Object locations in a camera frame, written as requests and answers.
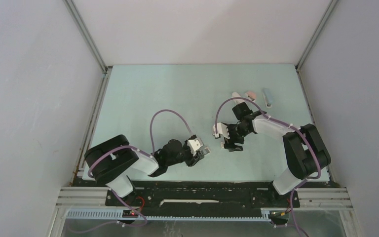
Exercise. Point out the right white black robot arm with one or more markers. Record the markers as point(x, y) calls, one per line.
point(305, 152)

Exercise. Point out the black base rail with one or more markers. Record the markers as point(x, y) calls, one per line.
point(208, 199)

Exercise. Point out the white staple box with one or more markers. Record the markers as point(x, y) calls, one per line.
point(206, 151)

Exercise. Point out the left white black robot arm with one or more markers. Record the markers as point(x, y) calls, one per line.
point(108, 162)

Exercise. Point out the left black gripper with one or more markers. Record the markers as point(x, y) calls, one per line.
point(193, 160)

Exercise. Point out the aluminium frame post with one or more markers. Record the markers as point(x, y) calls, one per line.
point(317, 32)
point(81, 25)

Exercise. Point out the left aluminium frame post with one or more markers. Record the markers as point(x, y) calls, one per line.
point(81, 25)

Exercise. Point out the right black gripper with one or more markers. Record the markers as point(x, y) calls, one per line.
point(229, 143)

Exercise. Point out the right aluminium frame post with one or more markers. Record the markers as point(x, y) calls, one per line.
point(317, 32)

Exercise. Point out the long white stapler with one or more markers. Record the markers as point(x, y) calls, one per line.
point(235, 96)

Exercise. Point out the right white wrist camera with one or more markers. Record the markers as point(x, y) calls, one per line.
point(220, 130)

